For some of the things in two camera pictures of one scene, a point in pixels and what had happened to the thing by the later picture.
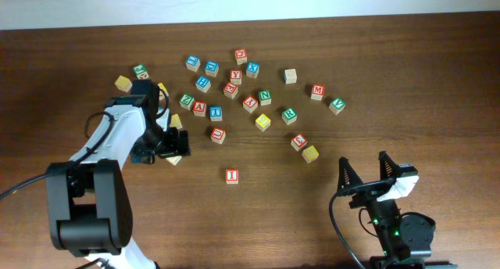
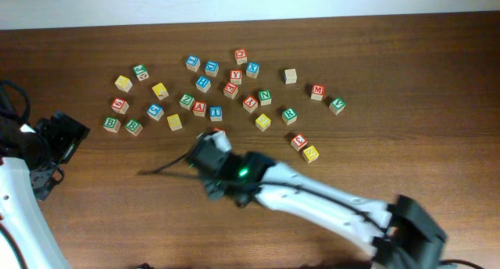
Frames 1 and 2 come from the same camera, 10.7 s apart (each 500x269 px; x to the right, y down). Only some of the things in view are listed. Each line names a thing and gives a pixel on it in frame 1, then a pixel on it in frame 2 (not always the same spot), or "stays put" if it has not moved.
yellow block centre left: [176, 121] stays put
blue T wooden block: [216, 112] stays put
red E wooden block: [230, 90] stays put
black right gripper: [368, 190] → [211, 195]
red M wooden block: [318, 91] stays put
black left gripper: [139, 152] → [72, 132]
